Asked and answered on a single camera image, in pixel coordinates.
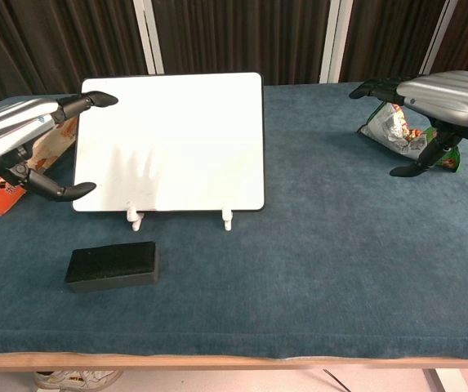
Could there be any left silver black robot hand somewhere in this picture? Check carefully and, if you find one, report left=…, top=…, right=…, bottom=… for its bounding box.
left=0, top=90, right=119, bottom=203

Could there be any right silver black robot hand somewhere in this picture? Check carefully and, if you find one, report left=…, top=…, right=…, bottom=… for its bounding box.
left=348, top=71, right=468, bottom=177

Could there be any black rectangular eraser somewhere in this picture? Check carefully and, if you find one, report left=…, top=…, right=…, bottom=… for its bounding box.
left=64, top=241, right=161, bottom=293

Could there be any white whiteboard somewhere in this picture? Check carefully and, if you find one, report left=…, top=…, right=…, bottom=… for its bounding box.
left=72, top=72, right=266, bottom=214

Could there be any crumpled green snack bag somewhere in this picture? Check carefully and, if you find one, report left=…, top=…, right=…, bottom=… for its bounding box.
left=357, top=101, right=462, bottom=175

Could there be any blue felt table mat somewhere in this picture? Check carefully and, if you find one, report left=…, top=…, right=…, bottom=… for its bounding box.
left=0, top=81, right=468, bottom=360

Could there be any dark brown curtain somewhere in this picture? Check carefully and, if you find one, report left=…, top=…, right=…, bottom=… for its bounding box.
left=0, top=0, right=468, bottom=105

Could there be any white sneaker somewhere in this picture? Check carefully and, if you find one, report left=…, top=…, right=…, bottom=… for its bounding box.
left=33, top=370, right=123, bottom=391

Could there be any grey metal table leg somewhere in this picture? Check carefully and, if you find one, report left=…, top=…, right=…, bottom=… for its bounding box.
left=423, top=369, right=447, bottom=392

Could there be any white frame post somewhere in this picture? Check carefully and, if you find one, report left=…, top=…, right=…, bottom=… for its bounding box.
left=319, top=0, right=355, bottom=84
left=419, top=0, right=457, bottom=77
left=133, top=0, right=165, bottom=77

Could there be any thin black floor cable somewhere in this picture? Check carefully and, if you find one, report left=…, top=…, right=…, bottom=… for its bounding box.
left=323, top=369, right=353, bottom=392

